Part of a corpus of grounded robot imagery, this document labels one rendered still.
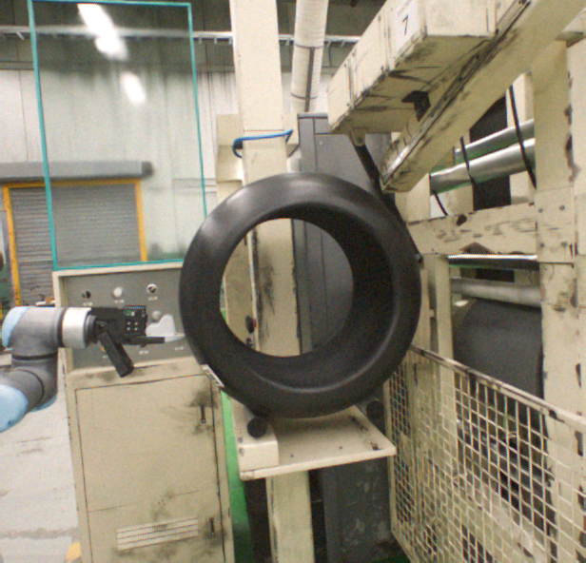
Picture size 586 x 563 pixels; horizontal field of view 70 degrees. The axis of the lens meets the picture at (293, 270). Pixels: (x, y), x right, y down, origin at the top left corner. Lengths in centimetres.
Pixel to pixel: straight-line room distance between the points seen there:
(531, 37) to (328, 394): 78
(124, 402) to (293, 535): 74
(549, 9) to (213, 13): 1098
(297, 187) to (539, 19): 51
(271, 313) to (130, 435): 75
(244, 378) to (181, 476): 93
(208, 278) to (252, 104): 65
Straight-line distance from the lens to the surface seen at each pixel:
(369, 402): 106
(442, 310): 145
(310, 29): 189
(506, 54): 93
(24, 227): 1095
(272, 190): 93
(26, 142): 1122
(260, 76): 141
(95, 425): 177
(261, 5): 150
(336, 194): 95
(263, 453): 103
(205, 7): 1174
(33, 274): 1093
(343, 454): 109
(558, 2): 88
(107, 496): 188
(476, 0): 93
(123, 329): 102
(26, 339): 106
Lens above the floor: 129
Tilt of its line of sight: 3 degrees down
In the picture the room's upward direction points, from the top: 4 degrees counter-clockwise
